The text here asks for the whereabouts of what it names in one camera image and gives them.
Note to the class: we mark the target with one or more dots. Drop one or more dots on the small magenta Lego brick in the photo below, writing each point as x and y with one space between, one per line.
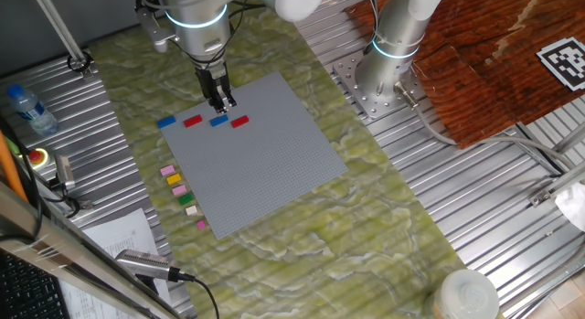
201 225

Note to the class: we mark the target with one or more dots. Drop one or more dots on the metal frame bar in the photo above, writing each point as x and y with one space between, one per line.
45 246

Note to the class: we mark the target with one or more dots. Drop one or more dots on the yellow Lego brick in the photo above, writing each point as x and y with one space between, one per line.
173 178

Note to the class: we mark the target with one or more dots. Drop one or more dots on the printed paper sheets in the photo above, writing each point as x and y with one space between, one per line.
123 237

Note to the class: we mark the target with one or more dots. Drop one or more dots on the silver camera on mount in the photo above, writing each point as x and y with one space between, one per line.
64 170

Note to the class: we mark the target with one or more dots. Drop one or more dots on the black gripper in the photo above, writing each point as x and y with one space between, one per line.
211 79

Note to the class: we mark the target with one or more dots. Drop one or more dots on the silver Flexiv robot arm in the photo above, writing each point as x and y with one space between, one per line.
201 35

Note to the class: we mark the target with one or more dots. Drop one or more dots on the red Lego brick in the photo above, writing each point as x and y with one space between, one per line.
240 121
192 120

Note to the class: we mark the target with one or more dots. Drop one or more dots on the red emergency stop button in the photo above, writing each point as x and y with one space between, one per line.
35 156

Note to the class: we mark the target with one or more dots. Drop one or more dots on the green Lego brick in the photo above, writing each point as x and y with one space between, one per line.
186 199

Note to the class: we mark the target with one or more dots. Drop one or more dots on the blue Lego brick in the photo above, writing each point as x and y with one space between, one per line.
166 121
219 121

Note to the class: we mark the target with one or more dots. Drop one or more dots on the aluminium frame profile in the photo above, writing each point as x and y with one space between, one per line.
566 179

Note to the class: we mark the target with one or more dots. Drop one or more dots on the white Lego brick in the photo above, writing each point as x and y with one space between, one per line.
191 210

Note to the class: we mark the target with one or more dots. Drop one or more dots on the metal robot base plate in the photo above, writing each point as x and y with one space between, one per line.
379 106

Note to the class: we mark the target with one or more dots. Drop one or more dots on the black keyboard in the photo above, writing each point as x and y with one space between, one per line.
27 294

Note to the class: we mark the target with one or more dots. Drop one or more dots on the aluminium stand pole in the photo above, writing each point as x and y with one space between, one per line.
57 26

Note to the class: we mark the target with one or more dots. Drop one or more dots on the orange pole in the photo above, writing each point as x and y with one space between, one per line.
8 166

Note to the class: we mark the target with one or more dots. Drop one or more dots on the grey Lego baseplate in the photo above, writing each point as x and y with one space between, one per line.
256 173

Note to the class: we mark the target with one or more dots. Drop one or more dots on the plastic water bottle blue cap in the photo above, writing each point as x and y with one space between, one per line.
32 111

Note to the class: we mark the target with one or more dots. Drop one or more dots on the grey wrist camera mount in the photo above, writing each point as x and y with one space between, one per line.
153 28

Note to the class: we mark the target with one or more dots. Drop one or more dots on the green marble pattern mat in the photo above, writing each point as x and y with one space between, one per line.
343 246

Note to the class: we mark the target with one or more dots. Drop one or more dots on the pink Lego brick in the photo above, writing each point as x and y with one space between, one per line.
167 170
179 190

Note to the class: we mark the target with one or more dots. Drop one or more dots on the white plastic jar lid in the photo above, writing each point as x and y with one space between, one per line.
466 294

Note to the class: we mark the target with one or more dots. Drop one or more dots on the black white fiducial marker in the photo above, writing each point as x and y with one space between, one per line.
564 63

